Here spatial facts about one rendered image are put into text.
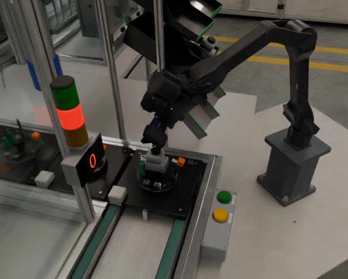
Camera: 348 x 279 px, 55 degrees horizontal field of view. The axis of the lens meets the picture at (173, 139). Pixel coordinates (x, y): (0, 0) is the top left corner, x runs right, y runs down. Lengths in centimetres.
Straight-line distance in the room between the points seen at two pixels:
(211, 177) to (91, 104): 79
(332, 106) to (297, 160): 234
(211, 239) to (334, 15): 438
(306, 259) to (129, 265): 51
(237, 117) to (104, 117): 60
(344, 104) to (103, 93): 237
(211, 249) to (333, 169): 63
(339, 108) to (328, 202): 219
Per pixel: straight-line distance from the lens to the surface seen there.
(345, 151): 147
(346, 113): 334
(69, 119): 73
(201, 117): 124
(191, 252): 93
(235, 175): 125
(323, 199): 125
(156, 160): 99
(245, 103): 163
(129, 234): 102
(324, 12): 504
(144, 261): 97
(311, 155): 108
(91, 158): 81
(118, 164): 114
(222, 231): 96
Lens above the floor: 175
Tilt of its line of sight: 40 degrees down
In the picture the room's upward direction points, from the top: 2 degrees counter-clockwise
